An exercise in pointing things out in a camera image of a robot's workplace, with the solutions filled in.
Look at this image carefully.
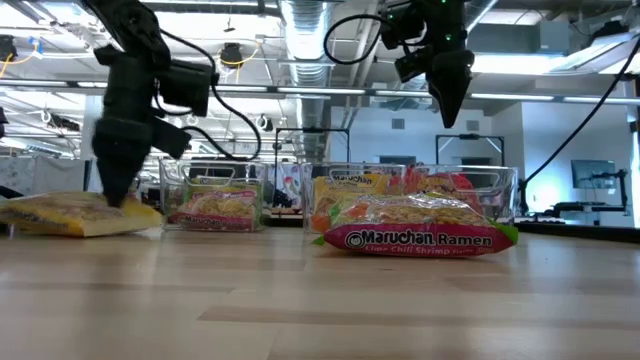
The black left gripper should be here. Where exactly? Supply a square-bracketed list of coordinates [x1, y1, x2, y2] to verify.
[93, 44, 220, 209]

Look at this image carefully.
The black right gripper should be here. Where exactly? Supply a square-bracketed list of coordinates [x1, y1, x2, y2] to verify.
[380, 4, 475, 129]

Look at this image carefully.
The yellow chicken ramen pack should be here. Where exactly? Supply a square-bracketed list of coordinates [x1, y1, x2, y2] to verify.
[0, 191, 164, 238]
[309, 172, 396, 235]

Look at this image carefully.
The linear ceiling light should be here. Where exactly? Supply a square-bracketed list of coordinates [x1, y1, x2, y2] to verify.
[214, 83, 381, 97]
[469, 92, 640, 105]

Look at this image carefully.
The grey ceiling air unit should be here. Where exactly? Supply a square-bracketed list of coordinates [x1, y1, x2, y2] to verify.
[467, 20, 571, 56]

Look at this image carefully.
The black ceiling device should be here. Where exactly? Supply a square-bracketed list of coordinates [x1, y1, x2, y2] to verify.
[218, 42, 245, 70]

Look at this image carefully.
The dark flat monitor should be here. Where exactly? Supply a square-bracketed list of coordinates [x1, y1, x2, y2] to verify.
[571, 159, 617, 190]

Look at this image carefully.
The black rectangular stand frame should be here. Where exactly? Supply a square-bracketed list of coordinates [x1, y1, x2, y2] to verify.
[273, 127, 351, 166]
[434, 133, 506, 169]

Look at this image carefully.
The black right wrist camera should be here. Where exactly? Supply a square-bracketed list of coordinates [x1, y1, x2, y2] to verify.
[393, 45, 437, 84]

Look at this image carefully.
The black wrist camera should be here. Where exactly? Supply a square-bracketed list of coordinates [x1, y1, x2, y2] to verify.
[393, 45, 437, 84]
[149, 115, 192, 160]

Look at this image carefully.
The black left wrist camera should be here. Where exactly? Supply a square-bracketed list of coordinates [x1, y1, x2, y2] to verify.
[149, 115, 192, 160]

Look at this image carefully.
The grey partition wall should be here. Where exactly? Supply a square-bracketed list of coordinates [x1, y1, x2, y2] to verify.
[0, 155, 89, 197]

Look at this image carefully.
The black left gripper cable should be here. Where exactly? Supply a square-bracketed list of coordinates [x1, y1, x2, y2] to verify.
[152, 27, 264, 162]

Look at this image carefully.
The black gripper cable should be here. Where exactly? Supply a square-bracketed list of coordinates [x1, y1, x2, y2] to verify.
[323, 13, 399, 66]
[152, 27, 264, 162]

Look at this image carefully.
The black hanging cable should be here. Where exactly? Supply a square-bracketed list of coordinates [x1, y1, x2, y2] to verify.
[517, 37, 640, 216]

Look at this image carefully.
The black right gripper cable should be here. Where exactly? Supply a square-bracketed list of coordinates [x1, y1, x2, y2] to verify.
[323, 13, 399, 66]

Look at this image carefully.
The silver ventilation duct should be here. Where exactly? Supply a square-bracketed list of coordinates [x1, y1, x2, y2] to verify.
[279, 0, 335, 161]

